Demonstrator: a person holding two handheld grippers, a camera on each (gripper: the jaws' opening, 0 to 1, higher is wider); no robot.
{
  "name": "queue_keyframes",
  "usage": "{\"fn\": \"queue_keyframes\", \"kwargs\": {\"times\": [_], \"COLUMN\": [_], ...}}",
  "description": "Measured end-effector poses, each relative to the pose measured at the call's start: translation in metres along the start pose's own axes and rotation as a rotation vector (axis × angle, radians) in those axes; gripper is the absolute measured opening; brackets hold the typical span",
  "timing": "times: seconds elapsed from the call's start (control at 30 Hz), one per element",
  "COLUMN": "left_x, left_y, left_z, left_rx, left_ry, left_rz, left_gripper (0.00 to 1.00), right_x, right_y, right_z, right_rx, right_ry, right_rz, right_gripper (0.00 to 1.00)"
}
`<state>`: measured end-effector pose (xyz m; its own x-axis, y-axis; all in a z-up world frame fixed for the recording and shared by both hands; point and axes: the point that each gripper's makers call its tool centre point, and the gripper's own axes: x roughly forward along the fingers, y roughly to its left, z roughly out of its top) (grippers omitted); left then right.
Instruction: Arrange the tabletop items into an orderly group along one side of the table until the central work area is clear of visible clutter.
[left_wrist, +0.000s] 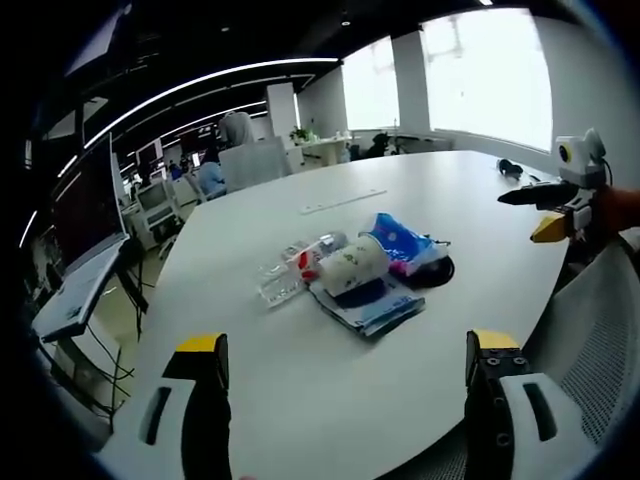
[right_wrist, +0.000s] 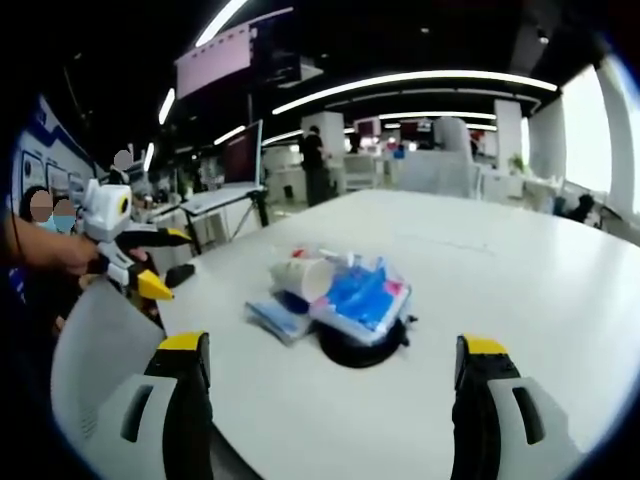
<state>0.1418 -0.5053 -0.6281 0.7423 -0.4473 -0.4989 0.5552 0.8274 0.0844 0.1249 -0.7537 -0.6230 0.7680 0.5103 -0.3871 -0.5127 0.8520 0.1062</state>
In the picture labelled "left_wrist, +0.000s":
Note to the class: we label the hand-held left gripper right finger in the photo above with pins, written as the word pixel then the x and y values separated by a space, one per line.
pixel 520 400

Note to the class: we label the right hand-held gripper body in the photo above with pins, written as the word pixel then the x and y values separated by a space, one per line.
pixel 580 165

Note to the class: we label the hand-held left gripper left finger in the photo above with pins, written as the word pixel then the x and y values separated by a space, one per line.
pixel 165 400

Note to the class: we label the black round item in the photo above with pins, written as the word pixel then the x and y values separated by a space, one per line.
pixel 435 272

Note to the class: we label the blue tissue packet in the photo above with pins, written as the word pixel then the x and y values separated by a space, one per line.
pixel 405 240

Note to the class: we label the blue printed packet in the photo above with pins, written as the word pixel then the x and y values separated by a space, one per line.
pixel 380 307

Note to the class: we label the clear plastic packet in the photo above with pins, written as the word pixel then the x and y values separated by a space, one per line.
pixel 295 267

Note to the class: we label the white paper cup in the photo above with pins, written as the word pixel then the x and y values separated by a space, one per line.
pixel 352 265

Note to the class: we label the black headphones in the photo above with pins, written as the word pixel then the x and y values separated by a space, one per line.
pixel 510 167

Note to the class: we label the white mesh office chair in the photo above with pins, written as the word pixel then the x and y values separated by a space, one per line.
pixel 590 340

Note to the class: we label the white display stand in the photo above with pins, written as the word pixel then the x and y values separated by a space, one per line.
pixel 75 295

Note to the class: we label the white table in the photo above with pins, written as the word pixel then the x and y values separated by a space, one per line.
pixel 320 375

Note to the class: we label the black office chair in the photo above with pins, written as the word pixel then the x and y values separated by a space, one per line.
pixel 377 145

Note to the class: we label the large display screen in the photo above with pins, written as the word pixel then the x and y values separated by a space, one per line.
pixel 87 205

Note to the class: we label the white counter desk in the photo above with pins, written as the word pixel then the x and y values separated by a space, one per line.
pixel 325 149

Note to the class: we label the green potted plant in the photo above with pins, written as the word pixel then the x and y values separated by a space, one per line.
pixel 300 134

